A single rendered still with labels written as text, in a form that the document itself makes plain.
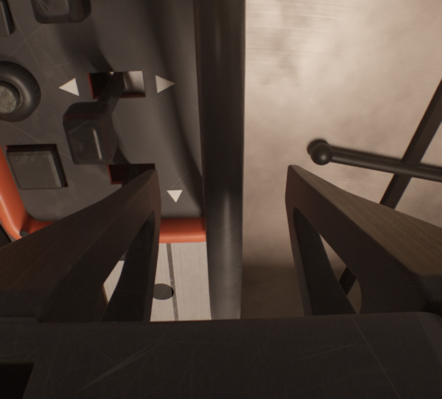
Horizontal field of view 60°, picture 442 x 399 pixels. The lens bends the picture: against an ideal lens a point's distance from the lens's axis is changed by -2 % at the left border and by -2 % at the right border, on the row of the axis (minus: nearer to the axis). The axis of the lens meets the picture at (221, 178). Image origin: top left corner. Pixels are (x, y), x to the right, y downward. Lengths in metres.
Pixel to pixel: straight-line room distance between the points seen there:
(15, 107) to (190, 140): 0.09
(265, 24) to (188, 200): 0.50
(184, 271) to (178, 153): 0.25
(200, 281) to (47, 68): 0.32
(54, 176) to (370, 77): 0.63
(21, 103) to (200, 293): 0.33
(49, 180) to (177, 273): 0.25
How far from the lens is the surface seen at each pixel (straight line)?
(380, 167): 0.84
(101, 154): 0.16
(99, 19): 0.20
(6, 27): 0.21
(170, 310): 0.51
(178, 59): 0.20
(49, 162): 0.24
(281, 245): 0.97
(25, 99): 0.22
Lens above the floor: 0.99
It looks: 55 degrees down
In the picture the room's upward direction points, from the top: 178 degrees clockwise
